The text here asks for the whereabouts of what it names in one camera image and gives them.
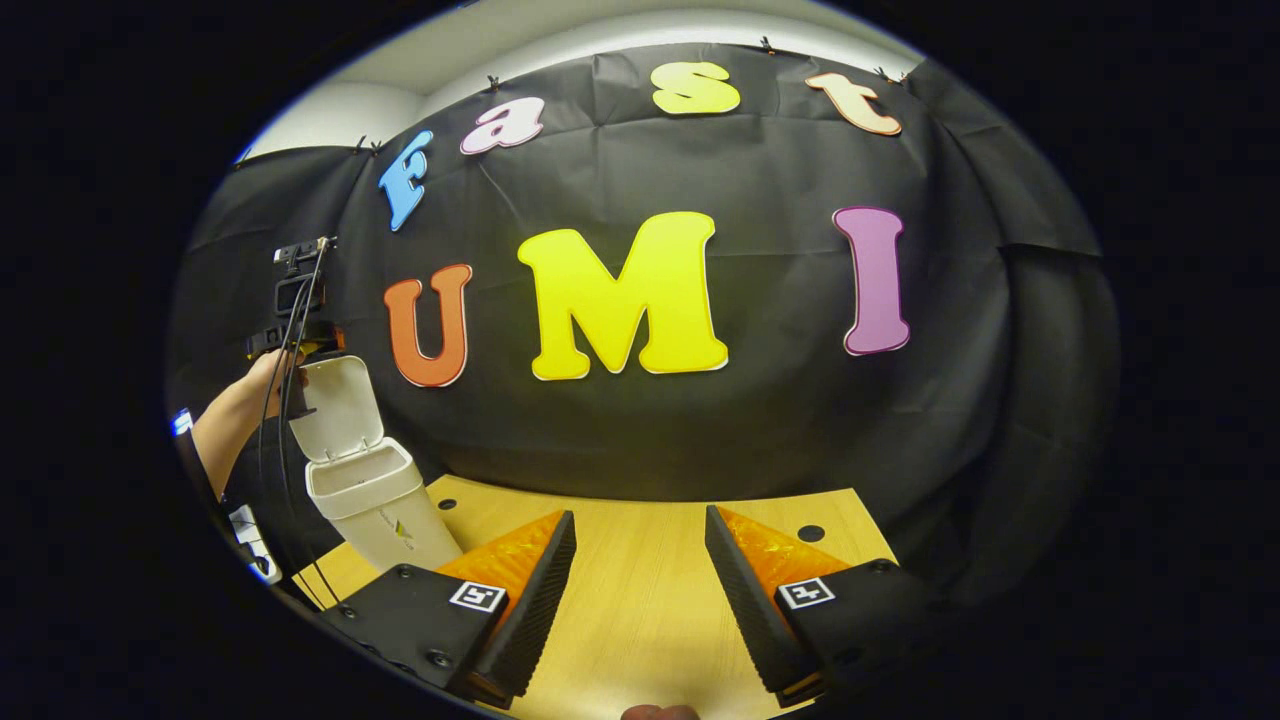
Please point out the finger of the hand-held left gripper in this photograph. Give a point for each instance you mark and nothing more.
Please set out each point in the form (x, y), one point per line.
(322, 347)

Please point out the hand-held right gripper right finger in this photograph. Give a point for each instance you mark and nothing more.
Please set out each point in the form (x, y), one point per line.
(755, 610)

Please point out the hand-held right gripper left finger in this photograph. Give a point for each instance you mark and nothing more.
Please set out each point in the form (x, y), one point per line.
(535, 610)

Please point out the white desktop garbage bin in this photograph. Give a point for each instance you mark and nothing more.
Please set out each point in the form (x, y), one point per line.
(370, 500)

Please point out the wooden desktop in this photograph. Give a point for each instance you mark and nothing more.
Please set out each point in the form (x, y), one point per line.
(640, 560)

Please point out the black backdrop cloth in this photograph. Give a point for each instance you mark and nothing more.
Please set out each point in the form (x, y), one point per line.
(760, 420)

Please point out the white printed panel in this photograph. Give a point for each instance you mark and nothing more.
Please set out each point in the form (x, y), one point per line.
(255, 545)

